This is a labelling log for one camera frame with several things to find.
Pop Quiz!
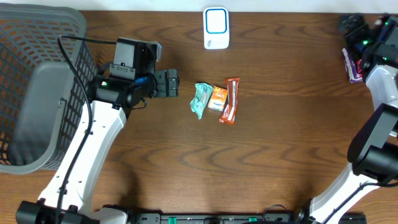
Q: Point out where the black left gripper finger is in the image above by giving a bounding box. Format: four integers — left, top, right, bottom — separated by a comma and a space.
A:
168, 86, 178, 97
169, 69, 179, 86

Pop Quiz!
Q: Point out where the pink purple floral pad pack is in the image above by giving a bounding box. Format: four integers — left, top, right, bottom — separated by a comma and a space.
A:
341, 48, 363, 83

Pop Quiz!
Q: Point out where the teal snack packet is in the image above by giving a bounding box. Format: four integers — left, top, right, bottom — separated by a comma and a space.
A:
190, 83, 213, 119

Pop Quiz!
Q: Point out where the small orange tissue pack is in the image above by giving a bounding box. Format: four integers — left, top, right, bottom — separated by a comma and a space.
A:
208, 86, 228, 111

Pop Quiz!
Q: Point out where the orange snack bar wrapper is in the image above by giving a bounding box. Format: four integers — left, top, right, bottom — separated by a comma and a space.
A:
219, 77, 240, 125

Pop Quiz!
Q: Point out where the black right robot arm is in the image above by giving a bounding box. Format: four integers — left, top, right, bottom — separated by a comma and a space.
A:
290, 14, 397, 223

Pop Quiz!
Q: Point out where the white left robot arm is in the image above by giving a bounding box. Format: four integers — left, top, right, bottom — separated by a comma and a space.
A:
16, 69, 180, 223

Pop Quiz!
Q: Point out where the white barcode scanner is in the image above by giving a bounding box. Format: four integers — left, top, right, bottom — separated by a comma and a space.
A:
203, 7, 230, 50

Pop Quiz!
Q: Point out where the grey plastic shopping basket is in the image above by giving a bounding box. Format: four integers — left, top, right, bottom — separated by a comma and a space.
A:
1, 3, 97, 174

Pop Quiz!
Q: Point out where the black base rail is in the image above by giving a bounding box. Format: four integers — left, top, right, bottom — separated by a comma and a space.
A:
124, 212, 368, 224

